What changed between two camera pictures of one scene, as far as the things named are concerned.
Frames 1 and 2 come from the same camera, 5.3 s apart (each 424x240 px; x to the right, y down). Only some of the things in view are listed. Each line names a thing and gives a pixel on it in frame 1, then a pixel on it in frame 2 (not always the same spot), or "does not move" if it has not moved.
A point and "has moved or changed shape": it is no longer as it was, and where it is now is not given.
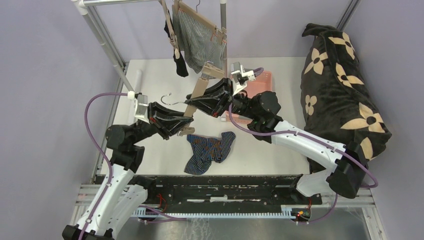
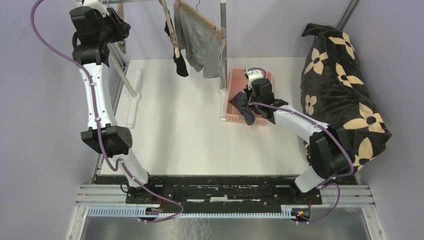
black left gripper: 166,121 -> 121,28
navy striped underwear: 206,150 has moved or changed shape
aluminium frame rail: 348,14 does not move
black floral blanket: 337,104 does not move
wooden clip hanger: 192,104 -> 122,43
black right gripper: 215,102 -> 248,92
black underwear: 181,67 does not move
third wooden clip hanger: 193,12 does not move
